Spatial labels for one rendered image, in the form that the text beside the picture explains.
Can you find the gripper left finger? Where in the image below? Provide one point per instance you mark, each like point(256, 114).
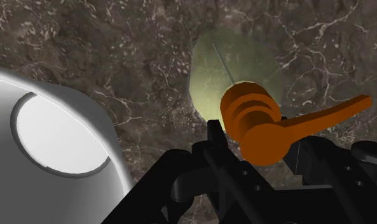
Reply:
point(188, 173)

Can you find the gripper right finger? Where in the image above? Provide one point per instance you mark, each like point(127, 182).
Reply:
point(327, 161)

